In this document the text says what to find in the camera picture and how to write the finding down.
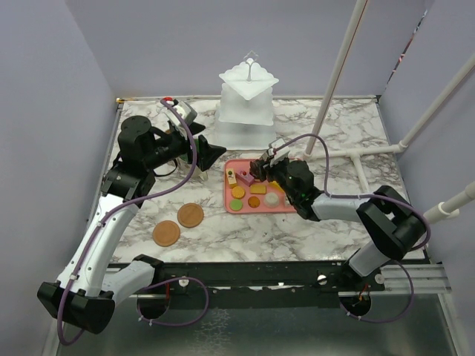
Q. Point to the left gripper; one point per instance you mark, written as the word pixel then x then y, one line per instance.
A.
pixel 208 153

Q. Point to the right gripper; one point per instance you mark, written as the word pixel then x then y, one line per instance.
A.
pixel 266 170

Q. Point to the chocolate sprinkled donut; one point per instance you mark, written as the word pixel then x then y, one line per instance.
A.
pixel 256 170

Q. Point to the white three-tier cake stand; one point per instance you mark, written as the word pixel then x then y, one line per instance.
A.
pixel 244 118

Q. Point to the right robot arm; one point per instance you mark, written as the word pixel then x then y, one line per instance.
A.
pixel 393 225

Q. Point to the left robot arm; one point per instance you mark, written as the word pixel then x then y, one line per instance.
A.
pixel 142 149

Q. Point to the yellow cheese wedge cake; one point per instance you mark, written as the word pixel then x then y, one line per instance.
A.
pixel 275 185

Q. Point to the square yellow biscuit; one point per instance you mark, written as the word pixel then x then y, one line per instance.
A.
pixel 258 189

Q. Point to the green-inside ceramic mug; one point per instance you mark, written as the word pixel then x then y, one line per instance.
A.
pixel 184 164

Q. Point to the pink serving tray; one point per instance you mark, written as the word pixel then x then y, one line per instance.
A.
pixel 244 164

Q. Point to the yellow layered cake slice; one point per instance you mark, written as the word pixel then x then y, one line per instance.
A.
pixel 231 177

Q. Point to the white round cake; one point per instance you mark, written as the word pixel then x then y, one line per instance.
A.
pixel 271 200

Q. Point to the orange round cookie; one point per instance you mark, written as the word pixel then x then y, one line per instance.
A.
pixel 238 192

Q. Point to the brown round cookie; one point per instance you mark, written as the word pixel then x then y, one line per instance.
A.
pixel 254 202

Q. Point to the green macaron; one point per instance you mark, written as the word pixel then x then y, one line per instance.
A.
pixel 236 205

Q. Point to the wooden coaster upper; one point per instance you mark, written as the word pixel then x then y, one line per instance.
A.
pixel 190 215

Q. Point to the wooden coaster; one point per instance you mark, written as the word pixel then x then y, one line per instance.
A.
pixel 166 233
pixel 190 215

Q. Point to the wooden coaster lower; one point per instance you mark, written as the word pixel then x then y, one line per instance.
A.
pixel 166 233

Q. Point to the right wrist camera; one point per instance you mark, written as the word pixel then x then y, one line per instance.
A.
pixel 276 152

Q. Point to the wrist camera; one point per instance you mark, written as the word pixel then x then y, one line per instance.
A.
pixel 276 152
pixel 186 112

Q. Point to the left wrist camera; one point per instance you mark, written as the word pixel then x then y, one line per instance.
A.
pixel 186 112

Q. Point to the aluminium mounting rail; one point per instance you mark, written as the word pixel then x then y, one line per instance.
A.
pixel 245 285

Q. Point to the white pvc pipe frame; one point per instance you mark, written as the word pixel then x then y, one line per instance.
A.
pixel 404 55

